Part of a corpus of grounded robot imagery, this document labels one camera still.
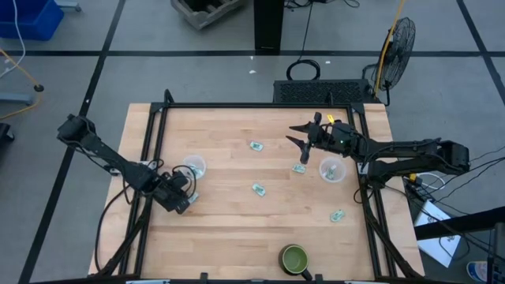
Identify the person's shoe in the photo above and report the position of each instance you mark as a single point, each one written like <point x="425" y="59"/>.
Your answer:
<point x="477" y="272"/>

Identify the black equipment foot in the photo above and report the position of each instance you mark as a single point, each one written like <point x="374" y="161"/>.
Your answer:
<point x="6" y="133"/>

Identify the black perforated computer case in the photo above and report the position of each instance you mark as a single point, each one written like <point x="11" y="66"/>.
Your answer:
<point x="319" y="91"/>

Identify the black aluminium table frame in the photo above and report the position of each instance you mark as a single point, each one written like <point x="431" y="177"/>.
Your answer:
<point x="256" y="105"/>

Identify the yellow plug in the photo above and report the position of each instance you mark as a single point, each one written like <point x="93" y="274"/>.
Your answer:
<point x="412" y="177"/>

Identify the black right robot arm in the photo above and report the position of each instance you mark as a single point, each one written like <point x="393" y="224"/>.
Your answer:
<point x="414" y="152"/>

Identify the wooden pallet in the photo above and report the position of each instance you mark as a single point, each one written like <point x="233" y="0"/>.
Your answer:
<point x="205" y="13"/>

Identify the grey metal bench foot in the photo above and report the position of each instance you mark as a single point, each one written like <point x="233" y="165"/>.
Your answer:
<point x="16" y="98"/>
<point x="68" y="6"/>

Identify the black rectangular pillar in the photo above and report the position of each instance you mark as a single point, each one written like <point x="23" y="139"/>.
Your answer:
<point x="268" y="23"/>

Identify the clear plastic cup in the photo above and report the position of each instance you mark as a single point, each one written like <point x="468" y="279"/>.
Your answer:
<point x="339" y="163"/>
<point x="189" y="161"/>

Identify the green stevia packet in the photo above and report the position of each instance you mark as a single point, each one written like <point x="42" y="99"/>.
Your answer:
<point x="193" y="197"/>
<point x="337" y="215"/>
<point x="198" y="170"/>
<point x="256" y="146"/>
<point x="330" y="171"/>
<point x="259" y="189"/>
<point x="299" y="168"/>

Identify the black metal beam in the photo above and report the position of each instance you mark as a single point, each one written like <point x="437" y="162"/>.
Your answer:
<point x="461" y="223"/>

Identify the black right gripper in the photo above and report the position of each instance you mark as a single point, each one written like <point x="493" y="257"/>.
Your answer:
<point x="335" y="140"/>

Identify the green ceramic mug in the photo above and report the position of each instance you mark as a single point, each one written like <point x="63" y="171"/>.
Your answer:
<point x="294" y="259"/>

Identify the crumpled green stevia packet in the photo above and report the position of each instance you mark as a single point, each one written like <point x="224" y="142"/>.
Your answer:
<point x="256" y="146"/>

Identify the black frame clamp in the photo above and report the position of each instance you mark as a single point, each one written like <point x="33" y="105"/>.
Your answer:
<point x="169" y="96"/>
<point x="203" y="277"/>
<point x="317" y="278"/>

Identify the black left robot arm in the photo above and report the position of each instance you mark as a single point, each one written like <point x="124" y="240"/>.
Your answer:
<point x="106" y="154"/>

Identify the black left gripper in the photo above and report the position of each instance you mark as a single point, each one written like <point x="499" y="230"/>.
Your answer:
<point x="171" y="193"/>

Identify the blue plastic bin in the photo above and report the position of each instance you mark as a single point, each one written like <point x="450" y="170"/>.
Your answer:
<point x="29" y="19"/>

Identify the black floor fan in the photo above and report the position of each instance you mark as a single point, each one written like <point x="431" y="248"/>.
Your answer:
<point x="396" y="51"/>

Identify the white cardboard box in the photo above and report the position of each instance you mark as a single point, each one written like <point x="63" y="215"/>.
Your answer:
<point x="436" y="232"/>

